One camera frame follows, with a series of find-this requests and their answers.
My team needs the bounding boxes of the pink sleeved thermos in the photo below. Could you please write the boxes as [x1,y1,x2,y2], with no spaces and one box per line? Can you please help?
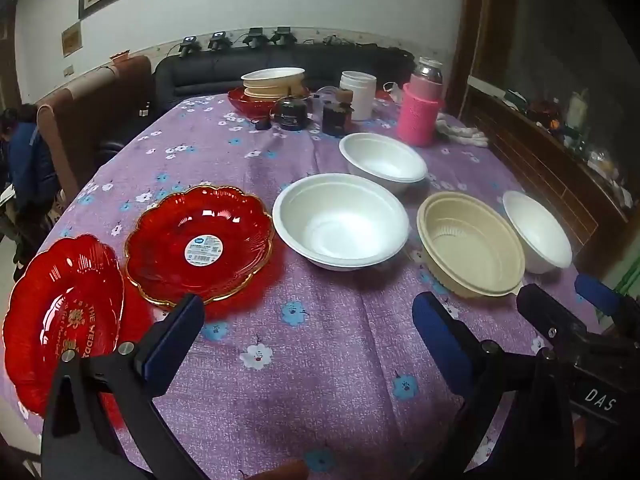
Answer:
[397,57,446,147]

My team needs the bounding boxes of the wooden sideboard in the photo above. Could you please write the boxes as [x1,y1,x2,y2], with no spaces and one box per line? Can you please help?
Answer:
[460,75,640,281]

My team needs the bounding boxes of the beige stacked bowl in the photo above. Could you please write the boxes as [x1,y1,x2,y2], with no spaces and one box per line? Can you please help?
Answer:
[244,81,305,102]

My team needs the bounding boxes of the black leather sofa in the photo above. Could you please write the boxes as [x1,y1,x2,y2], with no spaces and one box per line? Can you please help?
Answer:
[154,42,451,117]

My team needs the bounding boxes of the purple floral tablecloth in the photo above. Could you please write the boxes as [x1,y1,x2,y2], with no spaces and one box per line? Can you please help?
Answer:
[0,91,640,480]

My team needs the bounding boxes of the brown chair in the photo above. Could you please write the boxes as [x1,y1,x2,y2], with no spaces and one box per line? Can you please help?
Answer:
[37,55,154,202]

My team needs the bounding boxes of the dark glass jar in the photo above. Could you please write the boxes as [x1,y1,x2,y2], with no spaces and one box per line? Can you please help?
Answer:
[321,89,355,137]

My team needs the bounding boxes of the white knitted cloth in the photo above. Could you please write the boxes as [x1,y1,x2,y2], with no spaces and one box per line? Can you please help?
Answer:
[435,115,489,149]

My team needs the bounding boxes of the red plate with white sticker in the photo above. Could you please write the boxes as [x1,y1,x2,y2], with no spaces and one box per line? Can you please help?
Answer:
[124,185,275,308]

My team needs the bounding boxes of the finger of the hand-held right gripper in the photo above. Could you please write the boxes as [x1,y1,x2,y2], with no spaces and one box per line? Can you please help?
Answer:
[574,274,640,341]
[516,284,601,356]

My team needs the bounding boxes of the large white foam bowl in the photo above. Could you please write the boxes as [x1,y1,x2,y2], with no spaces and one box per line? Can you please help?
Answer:
[272,173,410,271]

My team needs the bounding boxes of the red glass bowl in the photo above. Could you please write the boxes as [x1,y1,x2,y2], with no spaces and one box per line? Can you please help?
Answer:
[228,87,311,119]

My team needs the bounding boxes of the black round container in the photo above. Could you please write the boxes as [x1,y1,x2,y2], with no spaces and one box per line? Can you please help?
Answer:
[274,96,307,131]

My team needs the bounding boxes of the small framed picture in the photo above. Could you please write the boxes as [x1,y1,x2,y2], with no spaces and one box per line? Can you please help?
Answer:
[61,21,83,57]

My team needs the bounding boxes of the white shallow bowl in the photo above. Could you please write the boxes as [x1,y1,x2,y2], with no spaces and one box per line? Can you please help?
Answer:
[241,67,306,86]

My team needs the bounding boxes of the beige plastic bowl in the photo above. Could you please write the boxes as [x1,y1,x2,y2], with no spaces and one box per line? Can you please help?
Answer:
[416,191,526,299]

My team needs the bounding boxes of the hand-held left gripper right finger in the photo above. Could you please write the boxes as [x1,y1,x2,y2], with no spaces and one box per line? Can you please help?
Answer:
[412,291,576,480]

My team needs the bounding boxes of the white plastic jar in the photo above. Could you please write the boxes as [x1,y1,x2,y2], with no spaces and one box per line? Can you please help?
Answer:
[340,71,377,122]

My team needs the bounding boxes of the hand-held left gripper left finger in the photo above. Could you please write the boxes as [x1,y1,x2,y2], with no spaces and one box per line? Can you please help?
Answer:
[41,294,211,480]

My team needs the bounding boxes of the red plate with gold print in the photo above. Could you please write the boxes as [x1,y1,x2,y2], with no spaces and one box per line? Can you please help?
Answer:
[2,234,126,417]

